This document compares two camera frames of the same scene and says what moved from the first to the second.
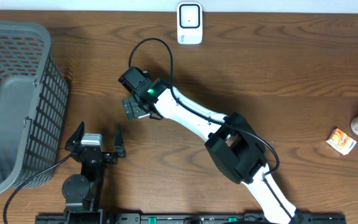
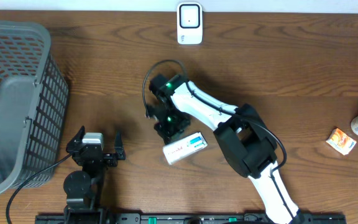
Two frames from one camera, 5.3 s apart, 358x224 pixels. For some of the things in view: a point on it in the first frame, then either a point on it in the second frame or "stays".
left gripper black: (120, 151) stays
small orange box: (342, 142) stays
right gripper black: (131, 108) to (167, 134)
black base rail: (139, 219) stays
